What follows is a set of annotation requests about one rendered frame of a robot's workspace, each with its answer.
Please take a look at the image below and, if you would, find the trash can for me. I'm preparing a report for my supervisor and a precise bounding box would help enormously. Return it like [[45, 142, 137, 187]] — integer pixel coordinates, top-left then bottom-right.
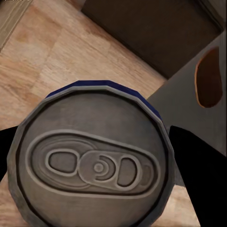
[[147, 29, 227, 187]]

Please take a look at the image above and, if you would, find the can of soda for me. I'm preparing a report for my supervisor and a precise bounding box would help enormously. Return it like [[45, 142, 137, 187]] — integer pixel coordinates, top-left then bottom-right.
[[7, 80, 175, 227]]

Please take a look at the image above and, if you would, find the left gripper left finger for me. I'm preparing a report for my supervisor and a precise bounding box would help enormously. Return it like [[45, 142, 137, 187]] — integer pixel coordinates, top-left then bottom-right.
[[0, 126, 17, 182]]

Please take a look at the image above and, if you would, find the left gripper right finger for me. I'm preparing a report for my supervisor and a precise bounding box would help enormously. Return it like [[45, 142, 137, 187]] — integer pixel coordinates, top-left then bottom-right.
[[169, 126, 227, 227]]

